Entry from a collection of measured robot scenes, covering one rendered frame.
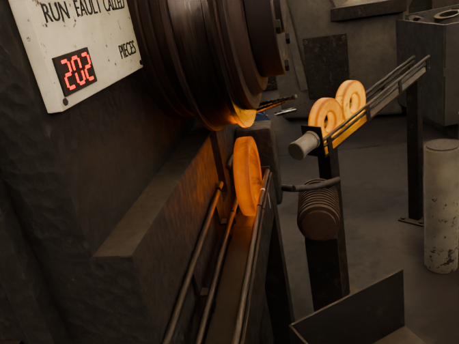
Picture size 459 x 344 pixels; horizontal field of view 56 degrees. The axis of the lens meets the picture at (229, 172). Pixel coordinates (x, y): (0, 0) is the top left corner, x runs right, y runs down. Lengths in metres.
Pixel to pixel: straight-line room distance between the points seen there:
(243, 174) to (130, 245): 0.39
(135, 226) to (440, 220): 1.34
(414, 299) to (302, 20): 2.44
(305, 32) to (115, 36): 3.02
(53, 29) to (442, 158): 1.38
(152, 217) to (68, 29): 0.27
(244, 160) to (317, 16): 2.75
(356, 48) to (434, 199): 2.04
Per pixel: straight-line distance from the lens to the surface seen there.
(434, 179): 1.71
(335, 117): 1.47
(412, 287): 1.84
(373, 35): 3.54
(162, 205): 0.67
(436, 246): 1.84
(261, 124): 1.20
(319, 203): 1.31
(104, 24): 0.66
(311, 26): 3.62
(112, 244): 0.60
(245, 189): 0.92
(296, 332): 0.62
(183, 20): 0.71
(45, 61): 0.52
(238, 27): 0.75
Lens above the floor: 1.15
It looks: 23 degrees down
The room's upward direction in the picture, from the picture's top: 11 degrees counter-clockwise
